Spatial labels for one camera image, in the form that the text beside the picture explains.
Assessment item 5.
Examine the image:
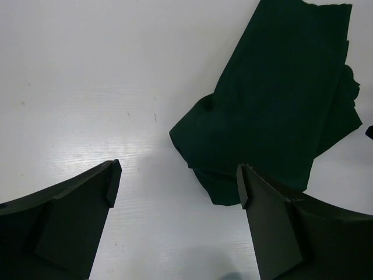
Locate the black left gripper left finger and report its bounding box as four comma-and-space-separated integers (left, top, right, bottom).
1, 159, 122, 279

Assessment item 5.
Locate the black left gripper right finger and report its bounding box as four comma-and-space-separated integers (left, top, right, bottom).
237, 165, 372, 279

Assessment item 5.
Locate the dark green cloth placemat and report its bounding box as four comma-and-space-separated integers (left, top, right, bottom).
170, 1, 362, 206

